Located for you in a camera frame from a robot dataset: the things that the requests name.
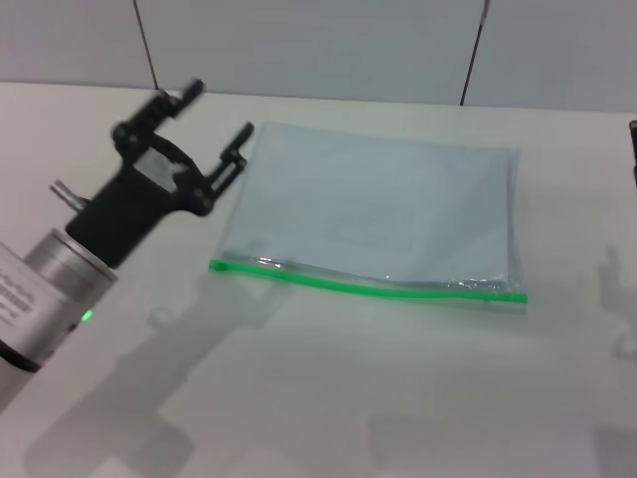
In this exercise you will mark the transparent green zipper document bag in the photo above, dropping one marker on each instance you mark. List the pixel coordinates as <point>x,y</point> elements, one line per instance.
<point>373,199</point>

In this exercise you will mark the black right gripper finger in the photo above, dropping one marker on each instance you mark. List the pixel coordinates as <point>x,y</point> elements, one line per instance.
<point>633,149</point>

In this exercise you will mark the green zipper slider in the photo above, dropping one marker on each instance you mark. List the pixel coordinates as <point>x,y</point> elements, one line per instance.
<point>219,265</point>

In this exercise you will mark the silver metal connector plug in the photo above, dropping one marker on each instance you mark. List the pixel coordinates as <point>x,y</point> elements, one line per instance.
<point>67,194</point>

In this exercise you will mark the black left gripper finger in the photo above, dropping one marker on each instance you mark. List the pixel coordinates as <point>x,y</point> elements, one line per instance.
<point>231,154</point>
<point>164,104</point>

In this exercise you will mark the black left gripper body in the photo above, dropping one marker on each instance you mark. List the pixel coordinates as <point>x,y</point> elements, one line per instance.
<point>134,199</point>

